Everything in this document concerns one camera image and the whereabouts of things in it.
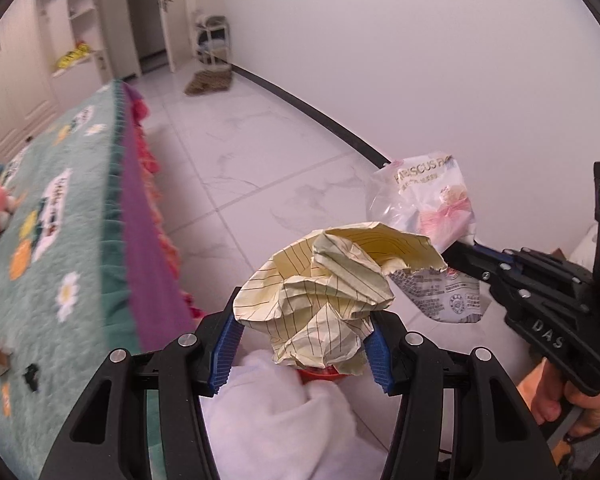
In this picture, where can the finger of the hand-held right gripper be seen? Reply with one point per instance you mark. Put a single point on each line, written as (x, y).
(472, 267)
(510, 259)

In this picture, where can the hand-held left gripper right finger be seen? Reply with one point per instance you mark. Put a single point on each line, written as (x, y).
(377, 360)

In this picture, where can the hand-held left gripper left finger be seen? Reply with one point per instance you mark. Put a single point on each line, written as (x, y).
(225, 360)

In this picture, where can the red trash bin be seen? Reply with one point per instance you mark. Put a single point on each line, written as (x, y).
(321, 375)

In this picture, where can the white cloth bag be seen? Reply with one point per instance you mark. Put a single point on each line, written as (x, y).
(275, 420)

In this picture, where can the clear printed plastic bag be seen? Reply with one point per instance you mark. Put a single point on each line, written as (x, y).
(430, 195)

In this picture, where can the pale yellow paper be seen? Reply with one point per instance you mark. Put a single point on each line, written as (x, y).
(320, 290)

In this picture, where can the person's right hand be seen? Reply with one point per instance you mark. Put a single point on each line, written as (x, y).
(550, 400)

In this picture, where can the purple bed skirt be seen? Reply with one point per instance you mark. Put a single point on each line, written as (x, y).
(150, 240)

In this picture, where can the green floral bed blanket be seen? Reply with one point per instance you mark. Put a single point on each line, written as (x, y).
(55, 270)

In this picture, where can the small black item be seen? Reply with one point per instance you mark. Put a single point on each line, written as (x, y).
(31, 377)

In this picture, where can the brown doormat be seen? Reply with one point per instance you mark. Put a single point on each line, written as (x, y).
(207, 82)

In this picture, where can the white shoe rack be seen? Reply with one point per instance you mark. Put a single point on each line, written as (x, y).
(211, 35)

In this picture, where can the yellow item on shelf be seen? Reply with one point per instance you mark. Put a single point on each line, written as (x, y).
(72, 57)

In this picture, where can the cream wardrobe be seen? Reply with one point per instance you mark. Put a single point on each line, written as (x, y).
(10, 85)

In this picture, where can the white door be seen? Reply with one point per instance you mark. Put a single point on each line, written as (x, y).
(169, 15)

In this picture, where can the white open shelf unit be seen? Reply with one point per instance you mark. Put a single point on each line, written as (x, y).
(75, 20)

